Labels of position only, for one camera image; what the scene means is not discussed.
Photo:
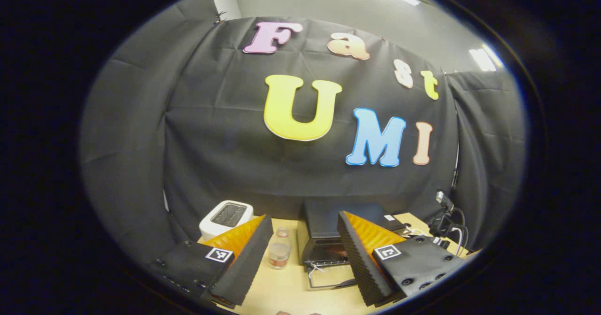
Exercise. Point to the white toaster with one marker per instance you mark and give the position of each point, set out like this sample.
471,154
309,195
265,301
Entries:
209,226

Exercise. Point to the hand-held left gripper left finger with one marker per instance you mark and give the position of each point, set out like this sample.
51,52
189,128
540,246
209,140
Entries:
251,258

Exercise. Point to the black electric oven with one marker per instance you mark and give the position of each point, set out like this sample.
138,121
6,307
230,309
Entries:
324,226

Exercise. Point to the black backdrop cloth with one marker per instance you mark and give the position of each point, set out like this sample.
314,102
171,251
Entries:
225,141

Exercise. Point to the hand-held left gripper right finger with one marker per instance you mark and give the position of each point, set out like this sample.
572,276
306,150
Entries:
359,258

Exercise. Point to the clear plastic bottle red label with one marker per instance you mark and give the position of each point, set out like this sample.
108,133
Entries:
279,254

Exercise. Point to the ceiling light panel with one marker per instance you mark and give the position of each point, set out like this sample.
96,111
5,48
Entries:
486,57

